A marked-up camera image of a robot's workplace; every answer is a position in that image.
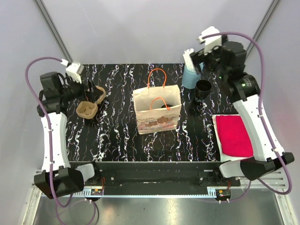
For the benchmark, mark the aluminium front rail frame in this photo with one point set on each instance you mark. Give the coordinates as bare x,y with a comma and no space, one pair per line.
189,199

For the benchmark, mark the light blue cup holder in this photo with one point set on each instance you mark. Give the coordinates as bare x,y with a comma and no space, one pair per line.
190,78

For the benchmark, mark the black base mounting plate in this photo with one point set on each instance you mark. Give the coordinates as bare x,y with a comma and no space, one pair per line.
154,179

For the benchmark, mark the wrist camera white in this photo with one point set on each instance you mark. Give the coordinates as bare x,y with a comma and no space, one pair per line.
73,70
209,39

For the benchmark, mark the white tray under cloth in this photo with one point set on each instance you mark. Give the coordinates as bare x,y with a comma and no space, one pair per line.
218,140

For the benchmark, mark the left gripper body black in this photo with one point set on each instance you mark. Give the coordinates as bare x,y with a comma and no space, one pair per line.
76,91

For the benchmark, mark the brown paper takeout bag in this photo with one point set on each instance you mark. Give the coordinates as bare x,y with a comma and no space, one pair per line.
150,117

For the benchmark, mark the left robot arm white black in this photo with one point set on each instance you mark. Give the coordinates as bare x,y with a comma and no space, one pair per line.
58,178

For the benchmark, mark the cardboard cup carrier left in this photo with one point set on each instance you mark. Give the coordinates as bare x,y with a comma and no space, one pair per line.
87,109

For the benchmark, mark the red folded cloth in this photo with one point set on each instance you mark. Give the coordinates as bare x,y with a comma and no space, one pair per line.
234,136

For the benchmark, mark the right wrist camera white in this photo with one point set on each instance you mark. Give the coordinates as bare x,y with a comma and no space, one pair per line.
209,39

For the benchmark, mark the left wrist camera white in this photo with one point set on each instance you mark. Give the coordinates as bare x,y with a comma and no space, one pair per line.
73,70

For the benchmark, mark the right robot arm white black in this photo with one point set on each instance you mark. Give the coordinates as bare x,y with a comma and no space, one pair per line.
227,59

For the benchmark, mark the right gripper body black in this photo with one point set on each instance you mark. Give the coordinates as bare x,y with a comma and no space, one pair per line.
211,58

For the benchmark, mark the black ribbed cup stack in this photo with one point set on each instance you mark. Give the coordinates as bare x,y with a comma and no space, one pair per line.
202,90

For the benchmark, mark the black plastic cup lid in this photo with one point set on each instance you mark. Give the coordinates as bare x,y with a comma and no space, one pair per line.
167,106

